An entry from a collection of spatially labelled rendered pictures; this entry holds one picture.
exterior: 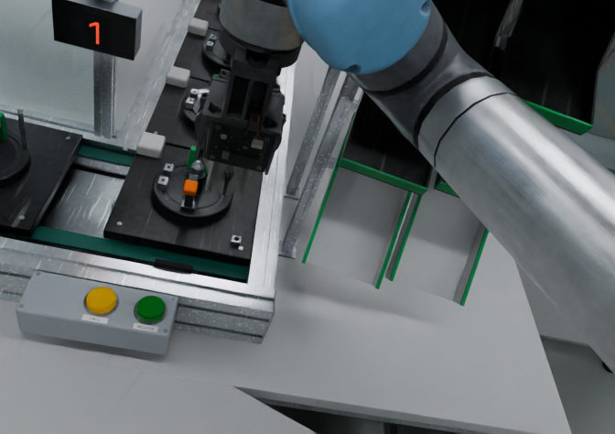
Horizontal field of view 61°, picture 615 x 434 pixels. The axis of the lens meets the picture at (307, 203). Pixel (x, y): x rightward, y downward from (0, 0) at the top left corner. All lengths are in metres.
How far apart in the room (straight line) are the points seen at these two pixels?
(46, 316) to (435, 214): 0.63
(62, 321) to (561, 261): 0.67
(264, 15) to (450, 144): 0.17
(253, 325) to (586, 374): 1.91
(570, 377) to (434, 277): 1.63
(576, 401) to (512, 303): 1.27
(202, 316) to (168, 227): 0.16
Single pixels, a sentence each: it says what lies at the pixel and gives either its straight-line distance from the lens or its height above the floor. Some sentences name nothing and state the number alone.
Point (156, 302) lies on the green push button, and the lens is 0.80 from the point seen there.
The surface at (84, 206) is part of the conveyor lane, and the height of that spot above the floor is 0.92.
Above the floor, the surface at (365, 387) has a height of 0.86.
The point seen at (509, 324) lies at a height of 0.86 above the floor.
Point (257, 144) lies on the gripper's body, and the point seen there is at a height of 1.35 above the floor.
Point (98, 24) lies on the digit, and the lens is 0.88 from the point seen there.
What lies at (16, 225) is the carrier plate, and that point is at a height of 0.97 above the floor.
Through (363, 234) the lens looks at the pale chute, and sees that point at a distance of 0.88.
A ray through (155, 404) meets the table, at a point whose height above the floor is 0.86.
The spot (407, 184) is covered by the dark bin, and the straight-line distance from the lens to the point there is 0.75.
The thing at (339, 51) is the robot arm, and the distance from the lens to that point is 0.30.
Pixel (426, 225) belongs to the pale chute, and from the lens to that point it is 0.92.
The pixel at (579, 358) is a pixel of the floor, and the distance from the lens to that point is 2.60.
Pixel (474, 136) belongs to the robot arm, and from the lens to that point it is 0.35.
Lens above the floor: 1.65
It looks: 43 degrees down
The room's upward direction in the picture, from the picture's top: 22 degrees clockwise
